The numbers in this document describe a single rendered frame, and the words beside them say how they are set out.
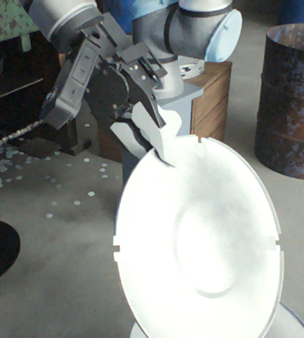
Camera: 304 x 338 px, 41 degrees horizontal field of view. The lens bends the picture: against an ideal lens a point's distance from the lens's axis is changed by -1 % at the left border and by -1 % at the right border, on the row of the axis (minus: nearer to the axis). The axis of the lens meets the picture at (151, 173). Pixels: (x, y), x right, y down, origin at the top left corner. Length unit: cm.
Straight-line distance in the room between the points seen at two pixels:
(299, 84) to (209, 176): 96
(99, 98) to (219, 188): 20
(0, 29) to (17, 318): 88
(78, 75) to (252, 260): 34
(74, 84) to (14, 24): 105
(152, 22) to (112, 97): 53
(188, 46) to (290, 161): 78
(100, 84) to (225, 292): 30
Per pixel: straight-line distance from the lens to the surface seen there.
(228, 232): 56
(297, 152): 158
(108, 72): 49
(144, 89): 48
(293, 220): 142
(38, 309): 113
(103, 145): 165
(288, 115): 153
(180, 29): 97
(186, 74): 149
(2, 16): 146
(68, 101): 44
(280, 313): 75
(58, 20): 51
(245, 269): 58
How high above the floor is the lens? 85
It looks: 33 degrees down
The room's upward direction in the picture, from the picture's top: straight up
